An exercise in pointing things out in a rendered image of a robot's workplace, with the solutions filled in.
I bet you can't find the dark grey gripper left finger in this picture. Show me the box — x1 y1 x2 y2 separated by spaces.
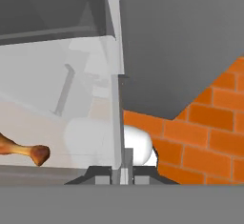
64 165 112 186

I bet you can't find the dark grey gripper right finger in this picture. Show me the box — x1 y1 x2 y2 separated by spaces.
121 148 180 186

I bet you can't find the brown chicken drumstick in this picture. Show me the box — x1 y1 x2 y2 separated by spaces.
0 132 51 168

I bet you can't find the white rounded object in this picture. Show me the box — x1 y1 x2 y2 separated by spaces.
123 124 159 168

